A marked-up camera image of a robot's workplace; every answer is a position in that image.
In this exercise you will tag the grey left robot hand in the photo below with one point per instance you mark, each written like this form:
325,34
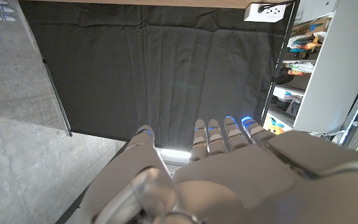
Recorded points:
244,186

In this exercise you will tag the cardboard box on shelf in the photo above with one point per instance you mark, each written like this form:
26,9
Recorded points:
311,26

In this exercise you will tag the yellow and blue toy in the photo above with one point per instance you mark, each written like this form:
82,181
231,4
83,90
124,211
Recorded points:
274,126

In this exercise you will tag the black backdrop stand pole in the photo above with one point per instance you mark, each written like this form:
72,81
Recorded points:
57,99
278,62

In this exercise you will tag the black backdrop curtain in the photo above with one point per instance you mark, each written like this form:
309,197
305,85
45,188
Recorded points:
151,77

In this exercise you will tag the white shelf cabinet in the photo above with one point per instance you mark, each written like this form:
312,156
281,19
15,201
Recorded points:
337,71

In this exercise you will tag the yellow orange toy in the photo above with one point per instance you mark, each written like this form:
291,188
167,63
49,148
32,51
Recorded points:
312,45

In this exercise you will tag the white power strip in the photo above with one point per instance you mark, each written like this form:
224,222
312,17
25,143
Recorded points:
267,12

